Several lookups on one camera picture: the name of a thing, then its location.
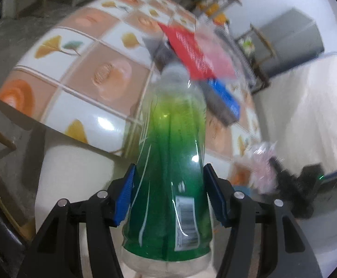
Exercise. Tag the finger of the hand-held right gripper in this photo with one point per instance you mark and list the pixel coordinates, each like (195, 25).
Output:
(276, 166)

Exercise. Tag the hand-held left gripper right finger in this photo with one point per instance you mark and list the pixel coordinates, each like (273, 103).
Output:
(214, 197)

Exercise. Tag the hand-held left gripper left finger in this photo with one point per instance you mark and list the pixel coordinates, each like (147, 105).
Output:
(125, 197)

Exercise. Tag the pink plastic bag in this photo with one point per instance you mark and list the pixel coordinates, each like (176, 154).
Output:
(258, 165)

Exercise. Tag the green plastic bottle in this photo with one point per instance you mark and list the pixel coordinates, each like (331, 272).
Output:
(168, 156)

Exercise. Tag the blue snack wrapper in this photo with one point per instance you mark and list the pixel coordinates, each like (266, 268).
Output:
(223, 92)

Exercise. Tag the grey refrigerator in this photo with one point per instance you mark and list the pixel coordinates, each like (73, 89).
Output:
(295, 40)

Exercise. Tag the red packet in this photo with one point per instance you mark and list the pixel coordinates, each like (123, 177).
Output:
(185, 49)

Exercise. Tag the yellow plastic bag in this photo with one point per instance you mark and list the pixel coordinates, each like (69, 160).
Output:
(212, 8)

